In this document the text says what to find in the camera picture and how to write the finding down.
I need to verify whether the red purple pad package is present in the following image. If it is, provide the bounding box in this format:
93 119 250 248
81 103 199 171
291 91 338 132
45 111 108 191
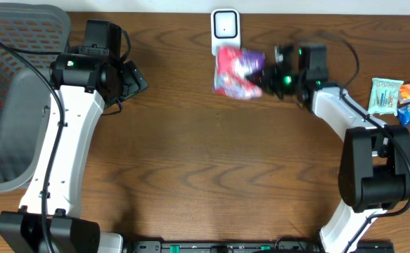
213 46 265 100

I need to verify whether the green wipes packet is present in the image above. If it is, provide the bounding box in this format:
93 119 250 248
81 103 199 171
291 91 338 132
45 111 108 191
368 77 404 116

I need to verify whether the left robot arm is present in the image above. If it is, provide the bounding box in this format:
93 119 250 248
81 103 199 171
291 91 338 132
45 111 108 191
0 53 148 252

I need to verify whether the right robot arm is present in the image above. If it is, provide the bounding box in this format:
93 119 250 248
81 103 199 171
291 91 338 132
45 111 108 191
246 44 410 252

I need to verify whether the grey plastic mesh basket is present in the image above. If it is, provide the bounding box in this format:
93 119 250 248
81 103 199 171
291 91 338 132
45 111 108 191
0 3 71 192

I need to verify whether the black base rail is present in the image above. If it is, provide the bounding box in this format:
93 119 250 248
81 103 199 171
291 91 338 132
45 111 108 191
131 239 395 253

